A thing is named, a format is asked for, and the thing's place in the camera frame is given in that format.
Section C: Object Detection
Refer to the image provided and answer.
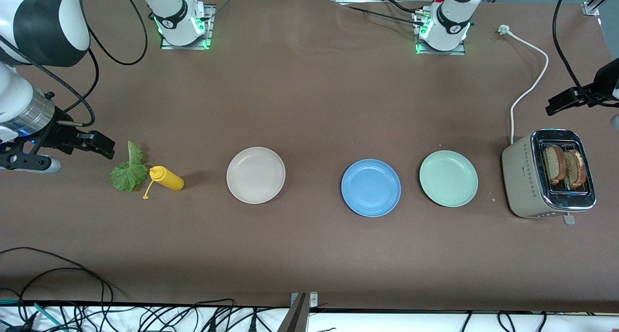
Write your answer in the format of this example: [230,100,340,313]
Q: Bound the light brown bread slice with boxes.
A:
[543,144,567,186]

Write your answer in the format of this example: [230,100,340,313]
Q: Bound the blue plate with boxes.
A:
[341,159,401,217]

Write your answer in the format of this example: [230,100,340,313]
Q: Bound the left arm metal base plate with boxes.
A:
[415,11,467,56]

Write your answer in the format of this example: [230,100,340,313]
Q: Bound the dark crust bread slice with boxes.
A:
[563,149,588,188]

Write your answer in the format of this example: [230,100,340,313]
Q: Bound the yellow squeeze bottle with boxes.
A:
[143,166,185,200]

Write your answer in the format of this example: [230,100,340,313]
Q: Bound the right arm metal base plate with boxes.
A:
[161,4,214,50]

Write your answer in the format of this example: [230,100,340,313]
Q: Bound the aluminium frame post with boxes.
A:
[278,292,318,332]

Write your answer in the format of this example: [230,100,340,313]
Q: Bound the long black looped cable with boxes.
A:
[0,247,116,323]

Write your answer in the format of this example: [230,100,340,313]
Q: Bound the green lettuce leaf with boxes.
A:
[110,140,149,192]

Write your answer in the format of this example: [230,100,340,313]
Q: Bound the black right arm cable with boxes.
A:
[0,0,148,128]

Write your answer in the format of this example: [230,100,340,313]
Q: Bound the beige metal toaster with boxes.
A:
[501,129,597,225]

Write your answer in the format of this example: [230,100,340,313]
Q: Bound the white lower shelf board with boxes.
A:
[0,303,619,332]

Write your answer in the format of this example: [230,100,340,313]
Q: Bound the teal cable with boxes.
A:
[33,302,64,332]

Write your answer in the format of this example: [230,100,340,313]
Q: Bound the white plate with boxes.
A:
[226,147,286,204]

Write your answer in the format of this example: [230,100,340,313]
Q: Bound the black base power cable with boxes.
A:
[334,0,428,27]

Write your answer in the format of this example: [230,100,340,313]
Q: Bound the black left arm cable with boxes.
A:
[552,0,619,105]

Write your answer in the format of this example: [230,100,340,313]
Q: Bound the slanted aluminium profile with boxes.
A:
[583,0,619,17]

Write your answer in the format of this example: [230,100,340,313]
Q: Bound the pale green plate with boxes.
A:
[419,150,479,208]

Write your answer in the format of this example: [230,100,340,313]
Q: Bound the white toaster power cord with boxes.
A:
[498,25,550,145]

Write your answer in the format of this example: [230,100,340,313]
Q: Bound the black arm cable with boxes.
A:
[0,0,148,128]
[552,0,619,105]

